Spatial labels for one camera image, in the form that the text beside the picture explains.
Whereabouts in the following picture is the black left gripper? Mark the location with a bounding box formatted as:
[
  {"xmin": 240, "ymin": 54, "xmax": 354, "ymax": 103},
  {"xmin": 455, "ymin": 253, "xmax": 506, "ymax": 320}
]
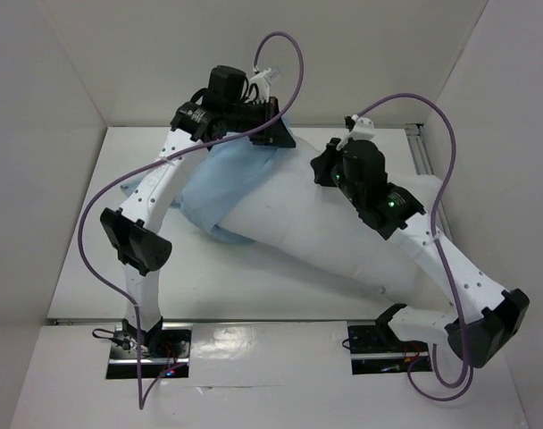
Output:
[{"xmin": 225, "ymin": 97, "xmax": 296, "ymax": 147}]

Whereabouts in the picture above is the light blue pillowcase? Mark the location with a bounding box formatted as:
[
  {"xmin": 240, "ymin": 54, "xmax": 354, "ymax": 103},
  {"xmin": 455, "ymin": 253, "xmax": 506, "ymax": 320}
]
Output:
[{"xmin": 119, "ymin": 116, "xmax": 295, "ymax": 246}]

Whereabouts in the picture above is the white pillow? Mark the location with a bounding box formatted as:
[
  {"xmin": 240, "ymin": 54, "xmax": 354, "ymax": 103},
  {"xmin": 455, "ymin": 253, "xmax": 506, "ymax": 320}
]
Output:
[{"xmin": 218, "ymin": 139, "xmax": 450, "ymax": 311}]

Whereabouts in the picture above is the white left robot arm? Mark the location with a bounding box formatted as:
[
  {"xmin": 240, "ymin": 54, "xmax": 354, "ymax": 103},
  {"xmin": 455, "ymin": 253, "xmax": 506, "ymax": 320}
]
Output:
[{"xmin": 99, "ymin": 65, "xmax": 296, "ymax": 357}]

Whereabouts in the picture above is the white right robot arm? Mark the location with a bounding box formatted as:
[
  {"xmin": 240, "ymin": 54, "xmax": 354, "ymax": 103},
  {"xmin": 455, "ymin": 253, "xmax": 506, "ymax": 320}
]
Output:
[{"xmin": 310, "ymin": 138, "xmax": 530, "ymax": 368}]

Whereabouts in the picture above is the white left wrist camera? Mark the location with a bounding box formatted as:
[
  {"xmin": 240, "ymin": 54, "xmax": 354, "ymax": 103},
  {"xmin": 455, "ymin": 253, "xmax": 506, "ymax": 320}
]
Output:
[{"xmin": 248, "ymin": 66, "xmax": 281, "ymax": 99}]

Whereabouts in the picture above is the aluminium side rail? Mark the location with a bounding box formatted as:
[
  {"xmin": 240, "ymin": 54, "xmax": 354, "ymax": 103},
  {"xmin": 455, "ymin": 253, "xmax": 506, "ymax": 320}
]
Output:
[{"xmin": 405, "ymin": 123, "xmax": 452, "ymax": 239}]

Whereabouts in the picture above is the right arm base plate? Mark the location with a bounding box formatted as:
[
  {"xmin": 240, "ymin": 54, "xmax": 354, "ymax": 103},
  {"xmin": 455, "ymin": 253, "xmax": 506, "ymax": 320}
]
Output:
[{"xmin": 341, "ymin": 324, "xmax": 432, "ymax": 375}]

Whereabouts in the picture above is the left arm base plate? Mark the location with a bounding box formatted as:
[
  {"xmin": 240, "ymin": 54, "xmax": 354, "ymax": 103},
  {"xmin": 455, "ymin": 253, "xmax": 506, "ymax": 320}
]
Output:
[{"xmin": 104, "ymin": 324, "xmax": 192, "ymax": 380}]

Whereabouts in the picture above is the aluminium table edge rail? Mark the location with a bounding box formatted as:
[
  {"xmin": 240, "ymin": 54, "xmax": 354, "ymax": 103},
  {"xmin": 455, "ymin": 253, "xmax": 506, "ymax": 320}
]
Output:
[{"xmin": 46, "ymin": 317, "xmax": 376, "ymax": 325}]

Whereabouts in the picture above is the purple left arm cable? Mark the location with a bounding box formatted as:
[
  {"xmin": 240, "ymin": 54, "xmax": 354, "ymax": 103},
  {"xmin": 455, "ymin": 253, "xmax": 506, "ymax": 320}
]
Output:
[{"xmin": 77, "ymin": 31, "xmax": 305, "ymax": 410}]

